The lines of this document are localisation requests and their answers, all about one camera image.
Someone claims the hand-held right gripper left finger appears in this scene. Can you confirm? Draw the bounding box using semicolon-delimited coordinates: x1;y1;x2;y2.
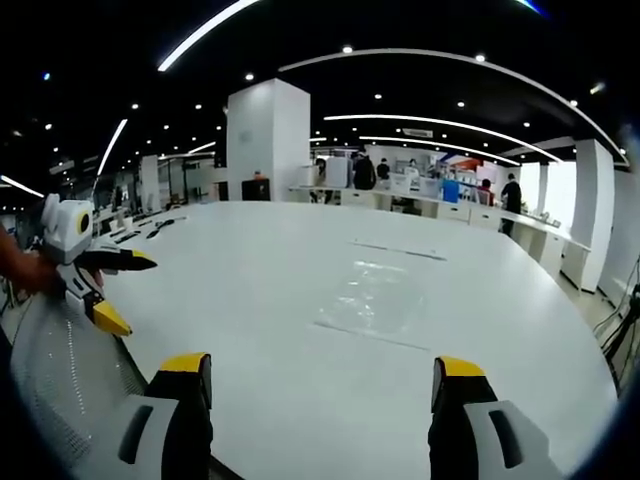
64;352;215;480

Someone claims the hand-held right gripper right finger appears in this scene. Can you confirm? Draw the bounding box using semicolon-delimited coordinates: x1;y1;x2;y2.
428;355;566;480

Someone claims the clear food packaging bag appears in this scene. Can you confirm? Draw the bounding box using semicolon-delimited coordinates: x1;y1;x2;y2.
313;258;432;352
347;239;449;262

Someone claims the person's left hand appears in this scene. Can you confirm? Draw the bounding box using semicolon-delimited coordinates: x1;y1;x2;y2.
17;249;69;299

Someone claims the white square pillar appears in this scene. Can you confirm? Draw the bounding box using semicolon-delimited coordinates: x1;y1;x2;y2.
226;77;312;203

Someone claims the black tripod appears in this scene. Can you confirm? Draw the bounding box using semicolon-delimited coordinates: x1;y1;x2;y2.
597;282;640;386

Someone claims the long white counter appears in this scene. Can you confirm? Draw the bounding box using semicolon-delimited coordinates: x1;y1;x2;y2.
288;184;594;291

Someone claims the white pillar by window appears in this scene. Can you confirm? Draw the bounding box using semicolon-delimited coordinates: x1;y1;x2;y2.
569;138;615;294

